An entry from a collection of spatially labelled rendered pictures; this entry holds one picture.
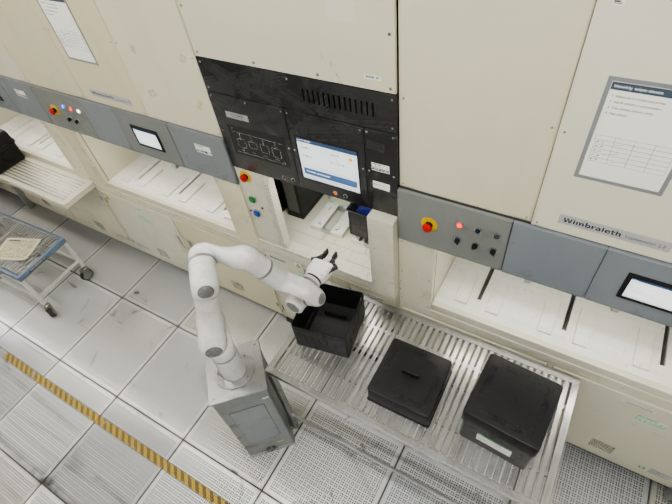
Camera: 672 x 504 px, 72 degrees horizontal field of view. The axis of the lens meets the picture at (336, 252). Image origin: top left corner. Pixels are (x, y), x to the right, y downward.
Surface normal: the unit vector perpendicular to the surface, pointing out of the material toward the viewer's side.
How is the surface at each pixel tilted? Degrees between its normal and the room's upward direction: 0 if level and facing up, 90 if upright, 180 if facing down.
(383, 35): 89
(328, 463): 0
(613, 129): 90
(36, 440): 0
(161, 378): 0
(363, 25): 89
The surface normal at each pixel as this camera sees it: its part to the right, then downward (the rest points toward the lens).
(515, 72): -0.49, 0.69
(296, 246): -0.11, -0.65
